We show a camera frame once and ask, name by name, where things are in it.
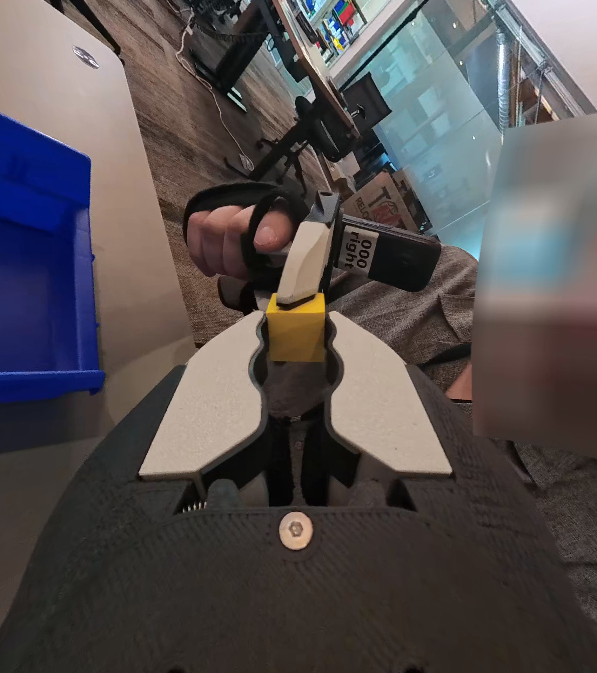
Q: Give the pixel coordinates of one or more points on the person's right hand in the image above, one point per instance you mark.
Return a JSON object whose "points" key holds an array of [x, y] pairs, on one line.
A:
{"points": [[219, 236]]}

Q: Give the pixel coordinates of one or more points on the yellow wooden cube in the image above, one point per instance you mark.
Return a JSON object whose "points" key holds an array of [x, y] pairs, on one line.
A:
{"points": [[296, 336]]}

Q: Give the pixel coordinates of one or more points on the wooden table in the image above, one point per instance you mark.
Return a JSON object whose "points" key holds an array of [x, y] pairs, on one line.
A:
{"points": [[319, 79]]}

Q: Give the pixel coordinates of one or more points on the black office chair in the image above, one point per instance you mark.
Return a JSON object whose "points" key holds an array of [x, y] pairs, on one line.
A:
{"points": [[325, 129]]}

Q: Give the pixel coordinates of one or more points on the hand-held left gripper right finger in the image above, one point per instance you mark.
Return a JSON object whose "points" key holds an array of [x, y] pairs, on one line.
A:
{"points": [[382, 410]]}

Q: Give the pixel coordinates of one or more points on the round silver sticker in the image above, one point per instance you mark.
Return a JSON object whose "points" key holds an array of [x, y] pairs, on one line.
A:
{"points": [[86, 57]]}

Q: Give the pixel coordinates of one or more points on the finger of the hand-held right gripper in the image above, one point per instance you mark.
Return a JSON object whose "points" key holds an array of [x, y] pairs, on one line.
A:
{"points": [[306, 257]]}

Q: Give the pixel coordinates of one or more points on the blue plastic bin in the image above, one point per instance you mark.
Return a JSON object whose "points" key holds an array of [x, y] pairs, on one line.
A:
{"points": [[25, 289]]}

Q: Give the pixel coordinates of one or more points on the brown cardboard box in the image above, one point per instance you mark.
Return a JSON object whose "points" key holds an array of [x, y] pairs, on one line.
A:
{"points": [[377, 197]]}

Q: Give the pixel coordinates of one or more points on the shelf of coloured bins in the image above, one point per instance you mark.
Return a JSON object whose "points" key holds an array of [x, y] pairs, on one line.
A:
{"points": [[340, 16]]}

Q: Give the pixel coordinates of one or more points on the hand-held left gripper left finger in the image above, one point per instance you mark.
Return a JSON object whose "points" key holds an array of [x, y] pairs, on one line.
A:
{"points": [[209, 410]]}

